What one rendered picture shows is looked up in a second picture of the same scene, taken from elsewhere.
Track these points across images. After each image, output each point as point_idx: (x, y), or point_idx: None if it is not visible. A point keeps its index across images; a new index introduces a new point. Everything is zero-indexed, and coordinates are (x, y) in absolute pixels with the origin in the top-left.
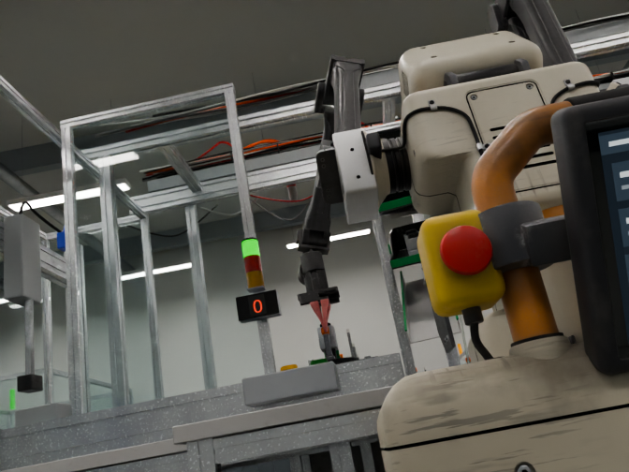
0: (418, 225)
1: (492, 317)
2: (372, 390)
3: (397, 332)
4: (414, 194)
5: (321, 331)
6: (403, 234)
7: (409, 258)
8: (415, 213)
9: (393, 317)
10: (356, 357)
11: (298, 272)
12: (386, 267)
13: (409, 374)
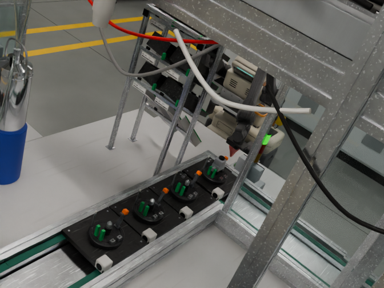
0: (173, 83)
1: None
2: (245, 153)
3: (167, 151)
4: (260, 102)
5: (227, 159)
6: (178, 91)
7: (201, 109)
8: (166, 72)
9: (169, 143)
10: (208, 164)
11: (243, 136)
12: (198, 116)
13: (180, 163)
